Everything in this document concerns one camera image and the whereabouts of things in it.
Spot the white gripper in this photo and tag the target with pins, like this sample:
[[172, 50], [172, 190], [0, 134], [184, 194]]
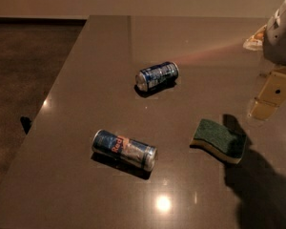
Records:
[[281, 37]]

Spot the blue pepsi can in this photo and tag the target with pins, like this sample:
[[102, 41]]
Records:
[[154, 76]]

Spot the red bull can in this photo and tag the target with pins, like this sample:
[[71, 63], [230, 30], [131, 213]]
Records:
[[136, 153]]

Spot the white orange snack bag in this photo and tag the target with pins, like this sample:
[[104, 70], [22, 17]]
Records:
[[255, 41]]

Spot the green yellow sponge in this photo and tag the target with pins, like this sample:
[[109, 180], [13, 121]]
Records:
[[218, 140]]

